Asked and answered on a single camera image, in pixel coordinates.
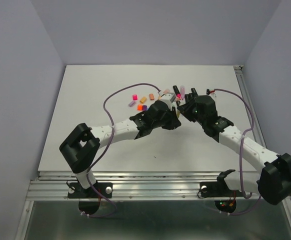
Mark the purple pen cap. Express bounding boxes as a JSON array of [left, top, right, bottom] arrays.
[[142, 105, 148, 111]]

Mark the lilac pen cap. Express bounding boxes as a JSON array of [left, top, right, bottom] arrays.
[[128, 100, 136, 107]]

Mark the pink pen cap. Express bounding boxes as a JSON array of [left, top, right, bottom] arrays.
[[132, 94, 138, 101]]

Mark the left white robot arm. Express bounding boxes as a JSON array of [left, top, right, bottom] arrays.
[[59, 100, 181, 197]]

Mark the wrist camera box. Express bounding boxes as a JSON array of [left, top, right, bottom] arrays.
[[158, 92, 177, 109], [206, 88, 217, 99]]

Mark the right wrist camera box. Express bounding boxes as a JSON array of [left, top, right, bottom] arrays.
[[206, 88, 217, 99]]

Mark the bright orange pen cap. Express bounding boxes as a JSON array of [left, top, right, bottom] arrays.
[[137, 104, 143, 111]]

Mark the aluminium rail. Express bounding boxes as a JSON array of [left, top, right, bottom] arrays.
[[26, 171, 291, 201], [233, 65, 268, 151]]

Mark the aluminium right rail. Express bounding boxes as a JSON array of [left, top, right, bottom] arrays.
[[233, 65, 268, 151]]

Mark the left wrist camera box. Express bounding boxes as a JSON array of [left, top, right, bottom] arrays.
[[158, 92, 177, 109]]

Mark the orange black highlighter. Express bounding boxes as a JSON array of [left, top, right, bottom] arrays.
[[191, 87, 198, 97]]

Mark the pink black highlighter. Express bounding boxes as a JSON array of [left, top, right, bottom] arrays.
[[172, 85, 182, 100]]

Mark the aluminium front rail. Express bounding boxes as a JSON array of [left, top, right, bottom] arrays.
[[26, 171, 291, 201]]

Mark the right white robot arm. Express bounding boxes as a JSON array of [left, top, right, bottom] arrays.
[[177, 95, 291, 205]]

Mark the purple black highlighter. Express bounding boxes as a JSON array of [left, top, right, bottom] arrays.
[[184, 94, 189, 103]]

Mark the pastel orange pen cap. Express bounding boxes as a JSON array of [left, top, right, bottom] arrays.
[[140, 96, 147, 104]]

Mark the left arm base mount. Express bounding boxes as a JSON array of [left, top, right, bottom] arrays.
[[66, 181, 117, 218]]

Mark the pastel lilac highlighter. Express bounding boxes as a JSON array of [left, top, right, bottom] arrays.
[[180, 85, 186, 100]]

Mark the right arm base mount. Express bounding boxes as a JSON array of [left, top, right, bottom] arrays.
[[197, 169, 242, 215]]

